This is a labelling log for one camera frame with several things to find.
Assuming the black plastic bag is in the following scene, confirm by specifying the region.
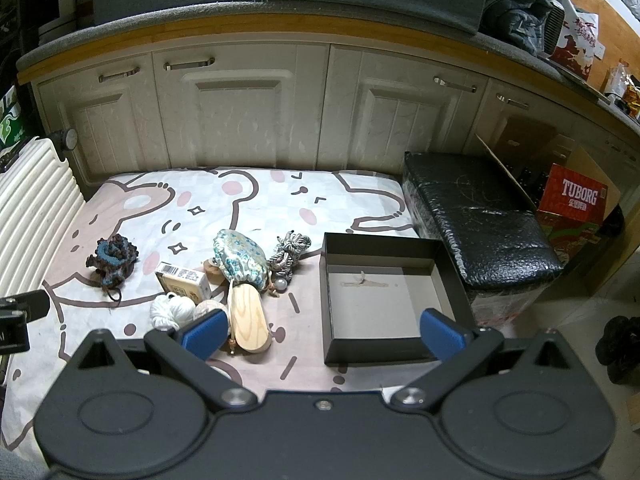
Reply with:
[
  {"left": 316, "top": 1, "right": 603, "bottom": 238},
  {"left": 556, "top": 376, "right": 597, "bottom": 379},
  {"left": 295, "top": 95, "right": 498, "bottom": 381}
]
[{"left": 595, "top": 315, "right": 640, "bottom": 386}]

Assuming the white ribbed suitcase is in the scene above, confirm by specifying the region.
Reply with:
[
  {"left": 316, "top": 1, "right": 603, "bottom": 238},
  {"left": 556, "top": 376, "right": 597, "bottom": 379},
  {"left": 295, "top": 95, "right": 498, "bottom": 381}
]
[{"left": 0, "top": 130, "right": 87, "bottom": 306}]

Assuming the oval wooden board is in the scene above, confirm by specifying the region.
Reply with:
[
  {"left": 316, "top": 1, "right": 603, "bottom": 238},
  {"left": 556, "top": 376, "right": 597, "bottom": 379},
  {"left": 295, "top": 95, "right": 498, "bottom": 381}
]
[{"left": 227, "top": 282, "right": 273, "bottom": 353}]

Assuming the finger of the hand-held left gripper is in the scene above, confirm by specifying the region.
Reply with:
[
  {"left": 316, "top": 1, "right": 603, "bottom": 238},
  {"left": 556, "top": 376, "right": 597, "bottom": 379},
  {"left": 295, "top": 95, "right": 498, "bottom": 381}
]
[{"left": 22, "top": 290, "right": 51, "bottom": 322}]

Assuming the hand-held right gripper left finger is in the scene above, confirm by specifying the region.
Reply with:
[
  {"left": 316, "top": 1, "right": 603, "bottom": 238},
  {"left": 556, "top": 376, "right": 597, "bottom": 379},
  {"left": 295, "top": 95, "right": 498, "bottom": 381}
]
[{"left": 65, "top": 308, "right": 258, "bottom": 411}]

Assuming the green carton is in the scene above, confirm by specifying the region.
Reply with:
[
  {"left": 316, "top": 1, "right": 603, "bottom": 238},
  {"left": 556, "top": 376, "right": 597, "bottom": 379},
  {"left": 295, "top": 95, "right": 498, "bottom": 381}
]
[{"left": 0, "top": 85, "right": 26, "bottom": 151}]

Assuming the white cabinet door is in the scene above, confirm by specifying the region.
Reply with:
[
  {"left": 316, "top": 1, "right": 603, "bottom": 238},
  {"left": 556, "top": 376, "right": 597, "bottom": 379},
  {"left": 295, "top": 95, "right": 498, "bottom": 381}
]
[
  {"left": 470, "top": 77, "right": 556, "bottom": 161},
  {"left": 320, "top": 45, "right": 488, "bottom": 176},
  {"left": 35, "top": 52, "right": 156, "bottom": 186},
  {"left": 151, "top": 42, "right": 332, "bottom": 171}
]

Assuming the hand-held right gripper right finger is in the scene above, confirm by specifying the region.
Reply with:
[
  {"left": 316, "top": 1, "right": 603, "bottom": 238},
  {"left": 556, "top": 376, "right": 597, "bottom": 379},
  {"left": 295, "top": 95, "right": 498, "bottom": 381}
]
[{"left": 389, "top": 308, "right": 581, "bottom": 411}]

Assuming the floral drawstring pouch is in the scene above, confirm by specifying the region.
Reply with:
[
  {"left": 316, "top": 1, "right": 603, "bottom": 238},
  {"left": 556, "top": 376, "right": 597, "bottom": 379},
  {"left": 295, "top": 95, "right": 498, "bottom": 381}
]
[{"left": 212, "top": 229, "right": 271, "bottom": 291}]

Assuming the grey white braided rope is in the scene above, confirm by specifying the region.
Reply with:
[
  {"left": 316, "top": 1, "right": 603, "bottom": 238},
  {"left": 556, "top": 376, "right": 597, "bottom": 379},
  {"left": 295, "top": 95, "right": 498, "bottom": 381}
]
[{"left": 269, "top": 230, "right": 312, "bottom": 281}]

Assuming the dark crochet hair tie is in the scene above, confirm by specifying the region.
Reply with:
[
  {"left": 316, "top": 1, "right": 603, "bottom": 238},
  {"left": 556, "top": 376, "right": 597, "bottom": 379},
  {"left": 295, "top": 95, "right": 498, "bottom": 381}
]
[{"left": 86, "top": 234, "right": 141, "bottom": 302}]

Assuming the wooden cabinet top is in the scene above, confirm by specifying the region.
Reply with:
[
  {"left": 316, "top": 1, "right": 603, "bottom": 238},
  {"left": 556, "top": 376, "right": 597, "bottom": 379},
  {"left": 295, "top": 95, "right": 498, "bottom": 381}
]
[{"left": 17, "top": 19, "right": 640, "bottom": 151}]

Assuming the small white heater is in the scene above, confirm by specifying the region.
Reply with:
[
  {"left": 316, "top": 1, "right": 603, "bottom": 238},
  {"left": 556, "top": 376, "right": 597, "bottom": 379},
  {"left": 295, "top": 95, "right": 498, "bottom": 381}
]
[{"left": 537, "top": 0, "right": 581, "bottom": 58}]

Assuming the black wrapped storage bin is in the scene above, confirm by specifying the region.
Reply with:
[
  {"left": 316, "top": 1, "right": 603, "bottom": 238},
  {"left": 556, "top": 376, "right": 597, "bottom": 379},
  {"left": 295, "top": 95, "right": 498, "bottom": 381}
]
[{"left": 402, "top": 150, "right": 566, "bottom": 326}]

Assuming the bear printed blanket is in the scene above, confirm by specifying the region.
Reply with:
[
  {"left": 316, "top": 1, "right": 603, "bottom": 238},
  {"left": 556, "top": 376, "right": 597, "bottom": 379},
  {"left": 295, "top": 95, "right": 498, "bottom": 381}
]
[{"left": 0, "top": 166, "right": 506, "bottom": 466}]

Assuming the orange snack packet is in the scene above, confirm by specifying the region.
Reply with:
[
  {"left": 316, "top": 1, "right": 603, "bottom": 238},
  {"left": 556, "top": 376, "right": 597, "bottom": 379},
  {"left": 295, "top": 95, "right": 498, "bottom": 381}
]
[{"left": 602, "top": 60, "right": 640, "bottom": 121}]

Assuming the red beer carton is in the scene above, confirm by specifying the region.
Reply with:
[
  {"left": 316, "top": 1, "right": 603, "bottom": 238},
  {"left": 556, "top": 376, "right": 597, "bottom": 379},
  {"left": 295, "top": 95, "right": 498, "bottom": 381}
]
[{"left": 535, "top": 162, "right": 613, "bottom": 271}]

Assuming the dark padded jacket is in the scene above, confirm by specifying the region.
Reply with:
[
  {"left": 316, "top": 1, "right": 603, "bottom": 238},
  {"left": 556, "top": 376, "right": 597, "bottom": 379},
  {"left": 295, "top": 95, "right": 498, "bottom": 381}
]
[{"left": 477, "top": 0, "right": 556, "bottom": 56}]

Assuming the red white gift bag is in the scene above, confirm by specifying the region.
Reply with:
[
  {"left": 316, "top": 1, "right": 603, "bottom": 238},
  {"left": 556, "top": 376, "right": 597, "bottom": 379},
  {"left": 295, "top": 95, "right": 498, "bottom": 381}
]
[{"left": 550, "top": 10, "right": 606, "bottom": 83}]

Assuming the metal cabinet handle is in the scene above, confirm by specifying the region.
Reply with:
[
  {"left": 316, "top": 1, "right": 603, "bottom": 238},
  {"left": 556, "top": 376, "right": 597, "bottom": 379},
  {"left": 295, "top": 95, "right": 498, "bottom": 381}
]
[
  {"left": 164, "top": 57, "right": 216, "bottom": 71},
  {"left": 432, "top": 76, "right": 478, "bottom": 92},
  {"left": 495, "top": 92, "right": 530, "bottom": 110},
  {"left": 98, "top": 66, "right": 141, "bottom": 83}
]

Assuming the white yarn bundle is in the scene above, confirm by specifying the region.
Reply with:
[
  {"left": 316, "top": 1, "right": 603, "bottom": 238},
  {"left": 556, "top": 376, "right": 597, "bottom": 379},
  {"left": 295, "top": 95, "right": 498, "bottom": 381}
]
[{"left": 150, "top": 291, "right": 197, "bottom": 332}]

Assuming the black cardboard box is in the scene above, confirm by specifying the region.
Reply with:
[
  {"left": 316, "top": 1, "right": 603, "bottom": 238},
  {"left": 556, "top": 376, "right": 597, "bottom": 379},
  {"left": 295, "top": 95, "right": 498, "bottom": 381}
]
[{"left": 320, "top": 232, "right": 476, "bottom": 365}]

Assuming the small yellow white carton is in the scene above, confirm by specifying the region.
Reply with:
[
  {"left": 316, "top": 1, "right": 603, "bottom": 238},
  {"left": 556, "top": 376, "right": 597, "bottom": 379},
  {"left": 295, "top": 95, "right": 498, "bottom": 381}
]
[{"left": 155, "top": 261, "right": 212, "bottom": 301}]

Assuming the open brown cardboard box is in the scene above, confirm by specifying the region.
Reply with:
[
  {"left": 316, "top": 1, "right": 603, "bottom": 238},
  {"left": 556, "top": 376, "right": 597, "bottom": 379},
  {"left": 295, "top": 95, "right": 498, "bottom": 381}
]
[{"left": 472, "top": 119, "right": 623, "bottom": 223}]

